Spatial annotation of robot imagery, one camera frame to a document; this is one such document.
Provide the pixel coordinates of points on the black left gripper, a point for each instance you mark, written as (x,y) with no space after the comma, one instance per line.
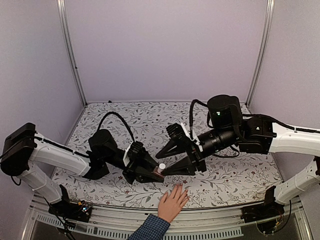
(130,174)

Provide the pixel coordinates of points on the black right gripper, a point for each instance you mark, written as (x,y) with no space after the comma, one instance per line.
(192,152)

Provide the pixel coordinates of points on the pink nail polish bottle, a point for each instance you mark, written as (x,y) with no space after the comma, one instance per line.
(158,172)

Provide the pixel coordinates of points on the white nail polish brush cap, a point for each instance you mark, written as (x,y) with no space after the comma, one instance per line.
(161,167)

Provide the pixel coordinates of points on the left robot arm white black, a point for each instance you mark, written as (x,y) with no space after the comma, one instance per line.
(25,148)

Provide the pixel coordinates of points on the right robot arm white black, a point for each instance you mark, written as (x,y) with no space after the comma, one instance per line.
(249,133)

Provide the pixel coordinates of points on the blue checked sleeve forearm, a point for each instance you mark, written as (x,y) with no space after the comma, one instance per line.
(153,228)

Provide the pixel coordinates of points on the person's bare hand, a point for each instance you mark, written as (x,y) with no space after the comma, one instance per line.
(172,203)

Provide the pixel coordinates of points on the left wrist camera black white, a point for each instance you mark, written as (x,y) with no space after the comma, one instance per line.
(134,151)

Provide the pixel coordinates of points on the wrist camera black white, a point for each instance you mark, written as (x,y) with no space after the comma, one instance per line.
(183,138)
(134,151)

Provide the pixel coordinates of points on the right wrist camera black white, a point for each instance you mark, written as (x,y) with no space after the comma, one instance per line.
(183,138)

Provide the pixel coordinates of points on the front aluminium rail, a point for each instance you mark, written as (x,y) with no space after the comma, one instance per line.
(124,223)

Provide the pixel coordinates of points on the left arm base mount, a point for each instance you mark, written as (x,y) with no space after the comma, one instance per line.
(80,211)

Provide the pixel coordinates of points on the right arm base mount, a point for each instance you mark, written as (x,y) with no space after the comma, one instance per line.
(269,208)

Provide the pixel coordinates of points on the right aluminium frame post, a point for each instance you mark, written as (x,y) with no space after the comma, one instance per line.
(268,19)

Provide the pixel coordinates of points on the aluminium frame post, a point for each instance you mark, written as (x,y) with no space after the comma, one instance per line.
(62,12)
(268,19)

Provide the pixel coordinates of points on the left aluminium frame post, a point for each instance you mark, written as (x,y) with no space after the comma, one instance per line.
(62,12)

